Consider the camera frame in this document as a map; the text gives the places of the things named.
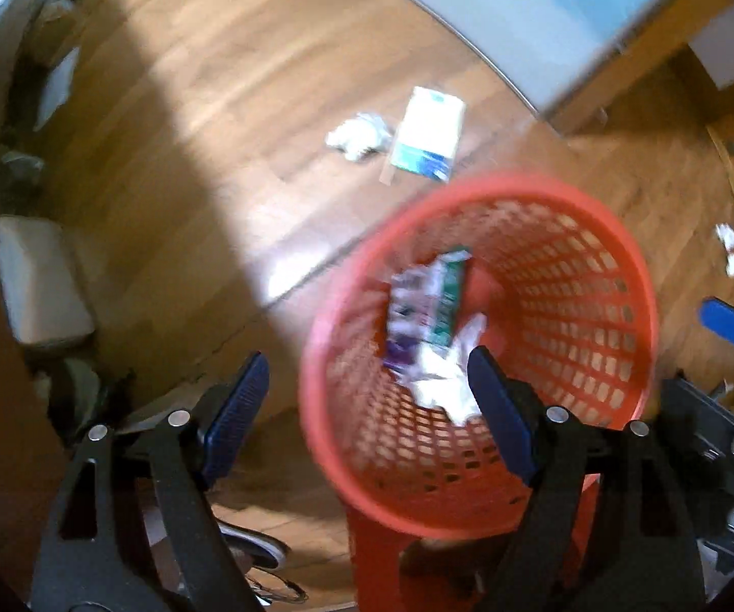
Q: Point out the floral glass wardrobe door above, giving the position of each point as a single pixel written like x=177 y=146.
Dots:
x=532 y=6

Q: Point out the white tissue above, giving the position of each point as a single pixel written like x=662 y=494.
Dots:
x=357 y=134

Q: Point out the purple snack wrapper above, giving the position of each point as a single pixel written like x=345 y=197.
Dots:
x=405 y=325

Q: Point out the white paper sheet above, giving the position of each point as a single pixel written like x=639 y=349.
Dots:
x=55 y=89

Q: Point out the crumpled white paper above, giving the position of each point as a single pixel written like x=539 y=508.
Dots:
x=440 y=382

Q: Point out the red mesh plastic basket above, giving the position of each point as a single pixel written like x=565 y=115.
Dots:
x=564 y=306

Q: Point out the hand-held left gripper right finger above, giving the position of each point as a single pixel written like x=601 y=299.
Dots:
x=501 y=408

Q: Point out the white and blue carton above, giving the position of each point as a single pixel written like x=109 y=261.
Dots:
x=427 y=134

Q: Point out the green box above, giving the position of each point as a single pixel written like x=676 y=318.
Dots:
x=450 y=299

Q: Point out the beige cushioned stool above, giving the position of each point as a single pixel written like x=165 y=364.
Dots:
x=39 y=280

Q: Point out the small white tissue scrap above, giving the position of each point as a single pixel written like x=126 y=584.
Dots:
x=727 y=245

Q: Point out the white-soled shoe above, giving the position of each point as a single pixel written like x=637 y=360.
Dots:
x=252 y=551

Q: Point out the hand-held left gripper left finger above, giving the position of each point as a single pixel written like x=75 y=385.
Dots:
x=239 y=408

